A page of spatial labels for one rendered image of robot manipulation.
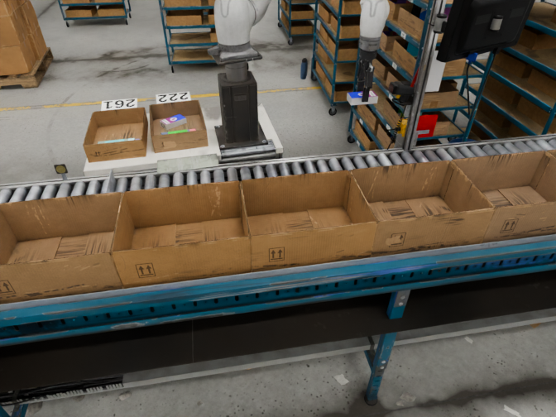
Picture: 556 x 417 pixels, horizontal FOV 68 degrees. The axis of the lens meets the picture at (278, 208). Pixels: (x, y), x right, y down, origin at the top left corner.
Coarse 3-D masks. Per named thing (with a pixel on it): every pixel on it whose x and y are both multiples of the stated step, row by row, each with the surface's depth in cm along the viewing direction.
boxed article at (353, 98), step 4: (352, 92) 198; (356, 92) 198; (360, 92) 198; (372, 92) 198; (348, 96) 196; (352, 96) 194; (356, 96) 194; (360, 96) 194; (372, 96) 194; (376, 96) 194; (348, 100) 197; (352, 100) 193; (356, 100) 194; (360, 100) 194; (368, 100) 195; (372, 100) 195; (376, 100) 195; (352, 104) 195; (356, 104) 195; (360, 104) 195
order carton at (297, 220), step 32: (256, 192) 146; (288, 192) 149; (320, 192) 151; (352, 192) 145; (256, 224) 148; (288, 224) 149; (320, 224) 148; (352, 224) 124; (256, 256) 125; (288, 256) 128; (320, 256) 130; (352, 256) 133
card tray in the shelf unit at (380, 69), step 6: (378, 54) 321; (372, 60) 304; (378, 60) 295; (384, 60) 321; (372, 66) 306; (378, 66) 296; (384, 66) 287; (390, 66) 286; (378, 72) 297; (384, 72) 288; (384, 78) 291
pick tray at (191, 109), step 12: (156, 108) 238; (168, 108) 240; (180, 108) 242; (192, 108) 243; (156, 120) 240; (192, 120) 240; (156, 132) 229; (180, 132) 210; (192, 132) 212; (204, 132) 213; (156, 144) 210; (168, 144) 212; (180, 144) 214; (192, 144) 216; (204, 144) 218
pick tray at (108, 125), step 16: (96, 112) 229; (112, 112) 231; (128, 112) 233; (144, 112) 228; (96, 128) 230; (112, 128) 232; (128, 128) 232; (144, 128) 217; (96, 144) 201; (112, 144) 202; (128, 144) 204; (144, 144) 210; (96, 160) 206; (112, 160) 208
